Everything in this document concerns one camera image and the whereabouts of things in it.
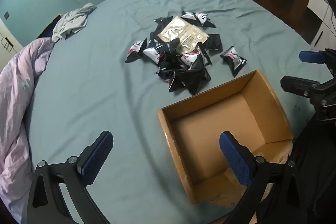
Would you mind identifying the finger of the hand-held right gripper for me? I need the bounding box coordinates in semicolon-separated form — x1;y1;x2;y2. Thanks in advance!
299;48;336;76
280;75;336;101

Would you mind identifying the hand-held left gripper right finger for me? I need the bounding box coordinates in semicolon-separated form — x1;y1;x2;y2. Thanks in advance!
219;131;314;224

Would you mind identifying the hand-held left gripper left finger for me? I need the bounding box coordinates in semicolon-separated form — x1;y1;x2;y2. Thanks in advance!
28;131;114;224

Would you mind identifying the brown cardboard box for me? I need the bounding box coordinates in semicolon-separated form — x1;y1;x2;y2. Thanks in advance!
157;70;294;208

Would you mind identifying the pile of black packets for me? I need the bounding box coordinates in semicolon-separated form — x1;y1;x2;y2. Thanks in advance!
125;11;248;95

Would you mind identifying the beige printed sachet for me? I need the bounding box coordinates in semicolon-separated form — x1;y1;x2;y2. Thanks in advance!
179;25;210;52
160;16;190;42

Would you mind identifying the white drawer cabinet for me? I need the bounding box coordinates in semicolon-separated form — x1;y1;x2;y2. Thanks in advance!
287;0;336;50

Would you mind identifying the pink duvet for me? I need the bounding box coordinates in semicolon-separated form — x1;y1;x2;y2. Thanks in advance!
0;38;55;215

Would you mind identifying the grey crumpled garment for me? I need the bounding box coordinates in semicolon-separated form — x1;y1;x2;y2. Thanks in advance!
52;3;97;43

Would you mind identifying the dark cloth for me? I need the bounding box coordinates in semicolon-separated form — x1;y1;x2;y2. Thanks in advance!
37;15;61;39

